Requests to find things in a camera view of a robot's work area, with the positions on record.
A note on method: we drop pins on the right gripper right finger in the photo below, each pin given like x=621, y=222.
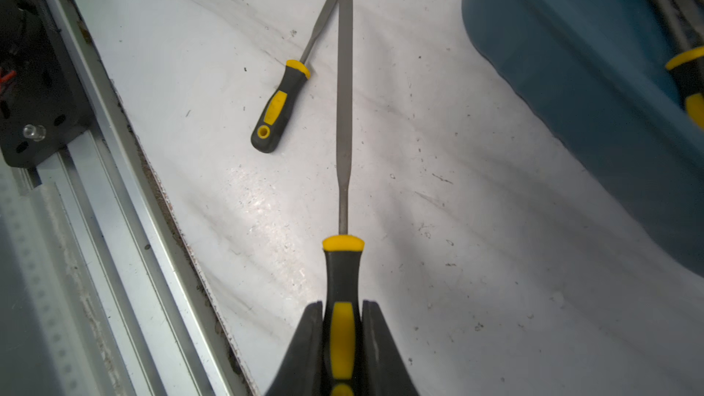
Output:
x=384, y=372

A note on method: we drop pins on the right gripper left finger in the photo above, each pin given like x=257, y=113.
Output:
x=300, y=373

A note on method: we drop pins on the yellow black file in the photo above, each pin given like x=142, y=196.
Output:
x=684, y=22
x=343, y=251
x=277, y=113

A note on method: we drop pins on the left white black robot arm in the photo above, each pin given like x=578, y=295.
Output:
x=43, y=103

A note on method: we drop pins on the teal plastic storage box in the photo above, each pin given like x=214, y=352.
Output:
x=594, y=72

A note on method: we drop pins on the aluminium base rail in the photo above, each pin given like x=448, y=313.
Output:
x=99, y=295

